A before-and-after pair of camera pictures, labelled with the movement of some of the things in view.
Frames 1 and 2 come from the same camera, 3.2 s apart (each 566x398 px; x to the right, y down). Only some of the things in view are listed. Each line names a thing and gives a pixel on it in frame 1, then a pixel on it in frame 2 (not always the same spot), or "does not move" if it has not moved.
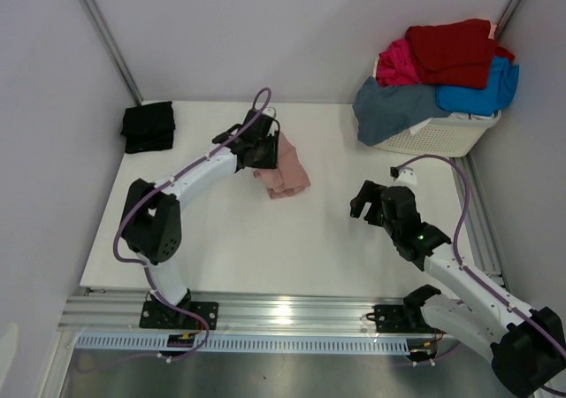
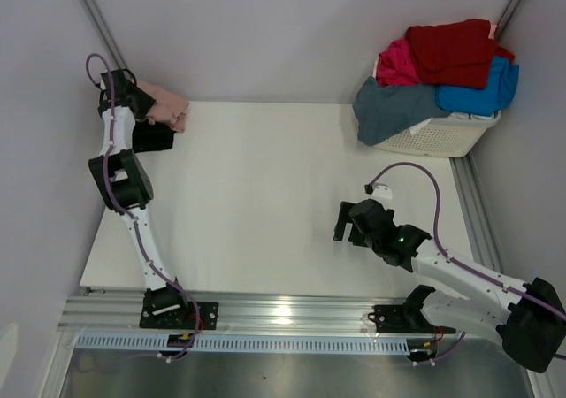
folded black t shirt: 149,127 does not move
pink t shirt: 289,177 -> 168,107
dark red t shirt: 458,54 does not move
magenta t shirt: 397,65 does not move
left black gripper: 272,159 -> 147,103
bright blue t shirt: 500,87 does not move
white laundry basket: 451,135 does not move
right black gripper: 366,194 -> 344,218
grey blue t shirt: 384,113 does not move
